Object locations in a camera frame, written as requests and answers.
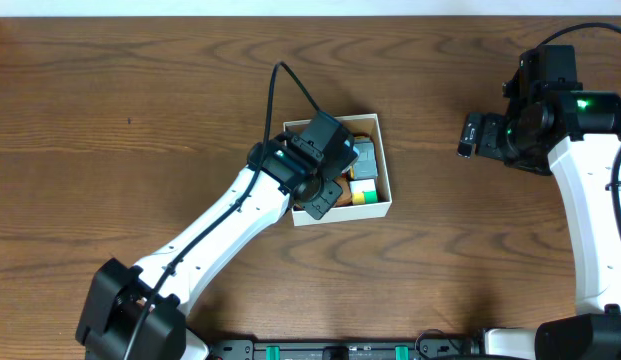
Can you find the yellow grey toy truck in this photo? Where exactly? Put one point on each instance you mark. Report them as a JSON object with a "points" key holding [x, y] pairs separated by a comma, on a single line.
{"points": [[365, 166]]}

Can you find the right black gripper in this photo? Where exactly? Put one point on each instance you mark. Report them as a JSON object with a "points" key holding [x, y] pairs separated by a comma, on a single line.
{"points": [[488, 134]]}

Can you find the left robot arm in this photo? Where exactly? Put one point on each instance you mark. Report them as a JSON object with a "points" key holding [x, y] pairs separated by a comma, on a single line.
{"points": [[140, 312]]}

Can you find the multicoloured puzzle cube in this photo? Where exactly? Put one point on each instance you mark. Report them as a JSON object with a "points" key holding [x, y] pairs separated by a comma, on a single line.
{"points": [[363, 192]]}

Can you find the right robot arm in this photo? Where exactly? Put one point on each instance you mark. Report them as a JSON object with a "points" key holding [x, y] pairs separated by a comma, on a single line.
{"points": [[553, 127]]}

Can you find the white cardboard box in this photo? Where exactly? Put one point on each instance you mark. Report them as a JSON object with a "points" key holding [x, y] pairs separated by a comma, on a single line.
{"points": [[369, 124]]}

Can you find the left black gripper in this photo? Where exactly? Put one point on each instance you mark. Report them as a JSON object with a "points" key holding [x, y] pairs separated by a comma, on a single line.
{"points": [[323, 198]]}

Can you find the brown plush toy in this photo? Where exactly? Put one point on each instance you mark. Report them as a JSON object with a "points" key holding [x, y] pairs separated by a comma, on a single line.
{"points": [[345, 199]]}

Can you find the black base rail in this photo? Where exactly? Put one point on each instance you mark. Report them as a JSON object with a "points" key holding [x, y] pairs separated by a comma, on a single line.
{"points": [[433, 344]]}

